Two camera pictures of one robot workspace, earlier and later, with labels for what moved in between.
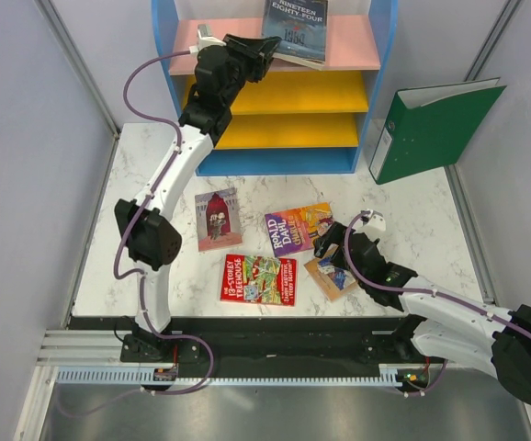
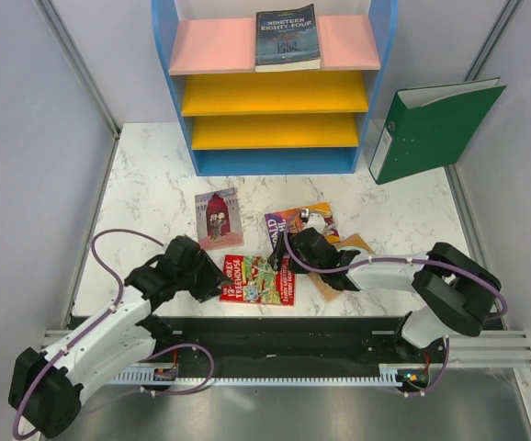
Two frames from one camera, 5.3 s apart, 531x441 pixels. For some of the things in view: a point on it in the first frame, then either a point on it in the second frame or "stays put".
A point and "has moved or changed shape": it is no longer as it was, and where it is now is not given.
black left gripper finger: (259, 67) -> (203, 293)
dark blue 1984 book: (301, 26) has moved or changed shape
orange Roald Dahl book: (294, 230) stays put
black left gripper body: (241, 59) -> (189, 278)
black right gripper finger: (321, 245) -> (276, 255)
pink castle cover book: (218, 220) stays put
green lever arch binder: (428, 128) stays put
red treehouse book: (259, 279) stays put
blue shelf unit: (299, 120) stays put
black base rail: (261, 342) stays put
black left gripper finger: (265, 46) -> (208, 270)
